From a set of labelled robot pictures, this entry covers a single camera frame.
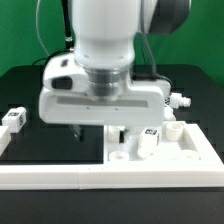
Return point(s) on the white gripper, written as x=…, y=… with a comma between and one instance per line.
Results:
x=105, y=97

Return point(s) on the white square table top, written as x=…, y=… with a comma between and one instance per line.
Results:
x=179, y=141

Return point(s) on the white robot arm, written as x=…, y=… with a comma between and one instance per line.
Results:
x=105, y=30

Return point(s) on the white obstacle fence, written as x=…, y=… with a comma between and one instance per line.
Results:
x=111, y=175

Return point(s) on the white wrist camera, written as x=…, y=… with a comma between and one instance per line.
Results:
x=59, y=72

